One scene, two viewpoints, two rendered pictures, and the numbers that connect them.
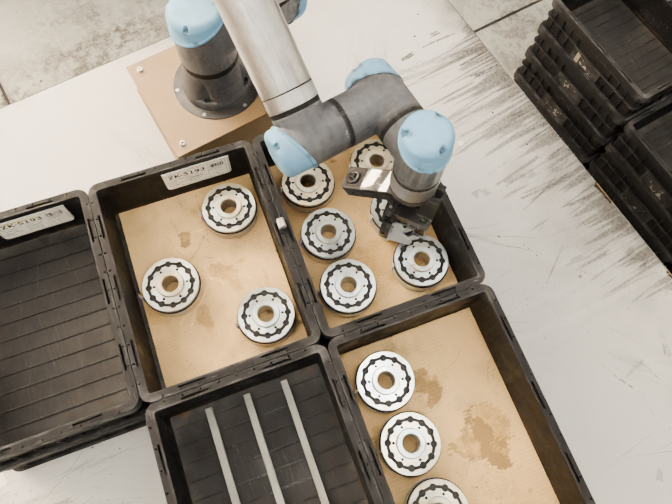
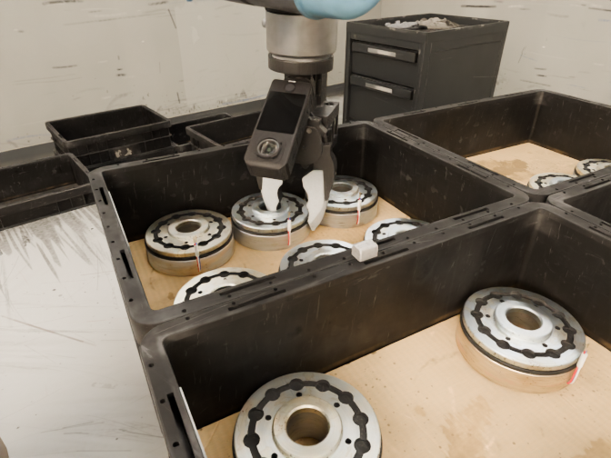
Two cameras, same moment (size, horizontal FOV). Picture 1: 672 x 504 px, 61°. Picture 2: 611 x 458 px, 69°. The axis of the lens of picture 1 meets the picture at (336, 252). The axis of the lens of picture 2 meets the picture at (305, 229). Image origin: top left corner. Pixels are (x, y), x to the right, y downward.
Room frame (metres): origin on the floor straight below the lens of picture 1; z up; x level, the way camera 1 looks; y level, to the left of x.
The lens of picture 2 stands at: (0.43, 0.40, 1.14)
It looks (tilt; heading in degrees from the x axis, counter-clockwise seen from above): 31 degrees down; 269
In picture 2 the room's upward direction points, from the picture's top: straight up
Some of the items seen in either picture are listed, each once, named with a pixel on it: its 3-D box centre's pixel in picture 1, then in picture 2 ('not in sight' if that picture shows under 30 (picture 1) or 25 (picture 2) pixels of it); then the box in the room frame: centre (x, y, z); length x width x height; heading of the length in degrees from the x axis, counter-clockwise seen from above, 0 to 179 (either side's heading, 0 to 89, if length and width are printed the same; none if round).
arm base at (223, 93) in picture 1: (213, 67); not in sight; (0.74, 0.30, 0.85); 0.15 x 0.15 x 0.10
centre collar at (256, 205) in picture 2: not in sight; (270, 207); (0.47, -0.11, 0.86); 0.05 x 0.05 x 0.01
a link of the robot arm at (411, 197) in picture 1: (415, 175); (298, 34); (0.43, -0.11, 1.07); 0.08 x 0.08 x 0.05
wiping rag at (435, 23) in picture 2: not in sight; (435, 22); (-0.24, -1.90, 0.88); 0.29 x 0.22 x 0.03; 38
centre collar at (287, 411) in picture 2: (228, 206); (307, 427); (0.43, 0.21, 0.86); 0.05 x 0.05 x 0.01
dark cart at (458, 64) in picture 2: not in sight; (415, 118); (-0.17, -1.79, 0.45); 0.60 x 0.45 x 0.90; 38
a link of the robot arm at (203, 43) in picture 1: (204, 25); not in sight; (0.75, 0.30, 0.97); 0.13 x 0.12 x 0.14; 128
